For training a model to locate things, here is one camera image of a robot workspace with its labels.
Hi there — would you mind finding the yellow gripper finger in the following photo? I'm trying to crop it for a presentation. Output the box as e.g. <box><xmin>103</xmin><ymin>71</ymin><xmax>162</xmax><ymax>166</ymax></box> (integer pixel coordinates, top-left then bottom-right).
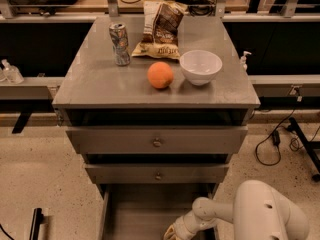
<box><xmin>163</xmin><ymin>225</ymin><xmax>178</xmax><ymax>240</ymax></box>

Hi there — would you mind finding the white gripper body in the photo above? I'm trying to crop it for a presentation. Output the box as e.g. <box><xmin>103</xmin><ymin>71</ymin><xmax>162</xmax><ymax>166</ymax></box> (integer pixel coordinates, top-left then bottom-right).
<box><xmin>173</xmin><ymin>213</ymin><xmax>203</xmax><ymax>240</ymax></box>

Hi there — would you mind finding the grey bottom drawer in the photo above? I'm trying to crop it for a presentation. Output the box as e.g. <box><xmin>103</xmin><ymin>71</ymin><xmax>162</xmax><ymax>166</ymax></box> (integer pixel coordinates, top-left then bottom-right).
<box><xmin>98</xmin><ymin>183</ymin><xmax>218</xmax><ymax>240</ymax></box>

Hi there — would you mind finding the grey drawer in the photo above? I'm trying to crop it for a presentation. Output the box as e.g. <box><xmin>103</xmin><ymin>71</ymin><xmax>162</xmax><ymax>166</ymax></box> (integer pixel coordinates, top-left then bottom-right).
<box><xmin>67</xmin><ymin>126</ymin><xmax>248</xmax><ymax>154</ymax></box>
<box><xmin>98</xmin><ymin>183</ymin><xmax>218</xmax><ymax>240</ymax></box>
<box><xmin>85</xmin><ymin>163</ymin><xmax>228</xmax><ymax>184</ymax></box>

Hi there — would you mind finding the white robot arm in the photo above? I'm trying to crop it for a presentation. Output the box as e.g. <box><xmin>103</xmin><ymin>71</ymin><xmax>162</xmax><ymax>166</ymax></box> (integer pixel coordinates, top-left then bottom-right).
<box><xmin>163</xmin><ymin>180</ymin><xmax>309</xmax><ymax>240</ymax></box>

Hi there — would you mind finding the grey middle drawer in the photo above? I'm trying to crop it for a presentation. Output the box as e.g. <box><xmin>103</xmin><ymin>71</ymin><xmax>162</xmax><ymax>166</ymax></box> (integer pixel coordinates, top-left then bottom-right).
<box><xmin>85</xmin><ymin>163</ymin><xmax>228</xmax><ymax>184</ymax></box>

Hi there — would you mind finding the grey top drawer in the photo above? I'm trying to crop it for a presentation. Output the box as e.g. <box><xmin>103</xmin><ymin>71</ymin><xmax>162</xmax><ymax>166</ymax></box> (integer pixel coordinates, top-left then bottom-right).
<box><xmin>67</xmin><ymin>126</ymin><xmax>248</xmax><ymax>154</ymax></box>

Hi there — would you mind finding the grey drawer cabinet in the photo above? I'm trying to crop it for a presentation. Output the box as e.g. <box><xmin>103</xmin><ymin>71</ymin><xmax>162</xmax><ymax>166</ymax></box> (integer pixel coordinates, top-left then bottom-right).
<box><xmin>52</xmin><ymin>14</ymin><xmax>261</xmax><ymax>202</ymax></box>

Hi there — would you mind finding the black bar on floor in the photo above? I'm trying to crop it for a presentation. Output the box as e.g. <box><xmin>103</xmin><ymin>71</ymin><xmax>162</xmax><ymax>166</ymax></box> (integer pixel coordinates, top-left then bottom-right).
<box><xmin>29</xmin><ymin>208</ymin><xmax>44</xmax><ymax>240</ymax></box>

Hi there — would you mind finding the black stand leg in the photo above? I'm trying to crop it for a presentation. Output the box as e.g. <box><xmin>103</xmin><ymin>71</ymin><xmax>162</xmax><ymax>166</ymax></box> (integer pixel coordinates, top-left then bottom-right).
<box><xmin>289</xmin><ymin>117</ymin><xmax>320</xmax><ymax>182</ymax></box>

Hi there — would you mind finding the orange fruit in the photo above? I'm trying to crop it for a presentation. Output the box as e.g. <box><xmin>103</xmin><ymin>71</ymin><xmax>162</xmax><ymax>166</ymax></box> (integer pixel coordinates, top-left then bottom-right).
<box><xmin>147</xmin><ymin>62</ymin><xmax>174</xmax><ymax>89</ymax></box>

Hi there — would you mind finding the white bowl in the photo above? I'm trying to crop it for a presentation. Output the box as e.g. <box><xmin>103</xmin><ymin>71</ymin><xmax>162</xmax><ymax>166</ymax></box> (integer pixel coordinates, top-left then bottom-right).
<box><xmin>179</xmin><ymin>50</ymin><xmax>223</xmax><ymax>86</ymax></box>

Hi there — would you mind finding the white pump bottle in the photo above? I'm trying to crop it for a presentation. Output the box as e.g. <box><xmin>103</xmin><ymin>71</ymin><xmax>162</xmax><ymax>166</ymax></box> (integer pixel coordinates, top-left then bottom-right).
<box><xmin>240</xmin><ymin>51</ymin><xmax>252</xmax><ymax>71</ymax></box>

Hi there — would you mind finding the silver drink can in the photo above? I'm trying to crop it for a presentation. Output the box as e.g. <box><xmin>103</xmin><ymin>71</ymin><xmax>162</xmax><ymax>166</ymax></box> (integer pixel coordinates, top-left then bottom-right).
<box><xmin>109</xmin><ymin>22</ymin><xmax>130</xmax><ymax>66</ymax></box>

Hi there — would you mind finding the brown chip bag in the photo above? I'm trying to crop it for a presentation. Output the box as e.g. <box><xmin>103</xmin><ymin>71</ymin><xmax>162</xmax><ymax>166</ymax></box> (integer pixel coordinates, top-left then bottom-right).
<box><xmin>132</xmin><ymin>0</ymin><xmax>187</xmax><ymax>59</ymax></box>

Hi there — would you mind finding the clear sanitizer bottle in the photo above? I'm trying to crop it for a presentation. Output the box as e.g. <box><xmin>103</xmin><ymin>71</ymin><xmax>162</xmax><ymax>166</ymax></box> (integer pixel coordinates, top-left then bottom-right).
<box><xmin>0</xmin><ymin>59</ymin><xmax>24</xmax><ymax>84</ymax></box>

